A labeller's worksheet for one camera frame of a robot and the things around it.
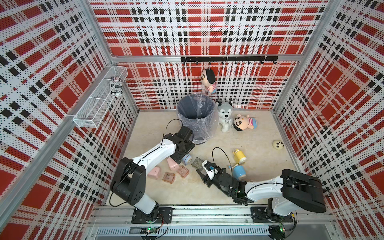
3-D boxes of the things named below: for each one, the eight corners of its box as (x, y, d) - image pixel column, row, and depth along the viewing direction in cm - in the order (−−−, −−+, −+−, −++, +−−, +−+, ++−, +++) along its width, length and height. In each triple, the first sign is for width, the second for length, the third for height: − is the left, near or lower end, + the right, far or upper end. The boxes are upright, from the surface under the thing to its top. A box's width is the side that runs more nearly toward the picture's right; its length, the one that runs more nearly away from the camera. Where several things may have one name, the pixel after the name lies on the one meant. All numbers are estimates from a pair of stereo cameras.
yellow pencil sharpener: (238, 166, 92) (240, 161, 86) (231, 155, 97) (233, 150, 91) (244, 163, 93) (247, 158, 87) (238, 153, 98) (240, 147, 92)
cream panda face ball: (274, 150, 100) (276, 146, 96) (271, 143, 103) (273, 139, 100) (282, 150, 100) (285, 146, 96) (279, 143, 103) (282, 139, 100)
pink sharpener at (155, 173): (150, 177, 86) (147, 173, 82) (155, 169, 90) (152, 165, 85) (158, 180, 85) (155, 176, 81) (162, 171, 88) (160, 167, 84)
